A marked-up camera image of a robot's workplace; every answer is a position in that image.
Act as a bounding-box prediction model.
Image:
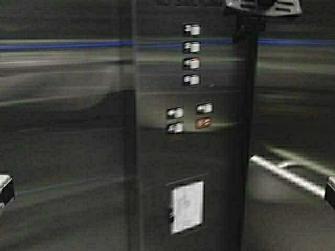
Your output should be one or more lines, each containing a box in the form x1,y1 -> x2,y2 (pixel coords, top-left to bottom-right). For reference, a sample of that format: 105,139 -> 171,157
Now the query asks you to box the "elevator floor button three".
182,58 -> 201,71

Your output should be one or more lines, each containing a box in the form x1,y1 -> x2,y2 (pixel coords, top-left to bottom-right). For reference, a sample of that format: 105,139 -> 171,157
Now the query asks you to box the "door close button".
196,102 -> 213,114

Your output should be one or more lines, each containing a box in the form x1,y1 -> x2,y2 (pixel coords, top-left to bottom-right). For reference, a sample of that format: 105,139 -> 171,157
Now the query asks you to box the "elevator floor button two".
183,41 -> 201,54

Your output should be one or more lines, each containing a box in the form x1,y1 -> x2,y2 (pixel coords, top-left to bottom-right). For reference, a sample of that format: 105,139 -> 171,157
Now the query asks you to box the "white certificate panel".
171,180 -> 205,234

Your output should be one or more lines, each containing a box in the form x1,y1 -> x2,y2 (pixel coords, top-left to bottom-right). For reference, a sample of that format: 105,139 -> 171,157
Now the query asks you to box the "steel elevator handrail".
250,155 -> 325,199

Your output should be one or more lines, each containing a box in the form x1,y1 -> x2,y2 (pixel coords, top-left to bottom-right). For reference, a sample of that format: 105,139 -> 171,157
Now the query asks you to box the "elevator floor button four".
183,74 -> 201,86

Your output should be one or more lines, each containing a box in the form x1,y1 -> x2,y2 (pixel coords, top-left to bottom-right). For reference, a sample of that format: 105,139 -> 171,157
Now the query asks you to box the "door open button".
166,107 -> 184,119

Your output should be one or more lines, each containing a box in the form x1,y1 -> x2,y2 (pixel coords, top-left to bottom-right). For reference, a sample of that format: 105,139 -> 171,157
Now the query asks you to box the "robot base right corner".
325,176 -> 335,209

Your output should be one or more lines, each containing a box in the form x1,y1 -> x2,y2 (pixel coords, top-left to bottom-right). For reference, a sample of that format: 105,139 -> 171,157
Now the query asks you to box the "robot base left corner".
1,173 -> 15,210

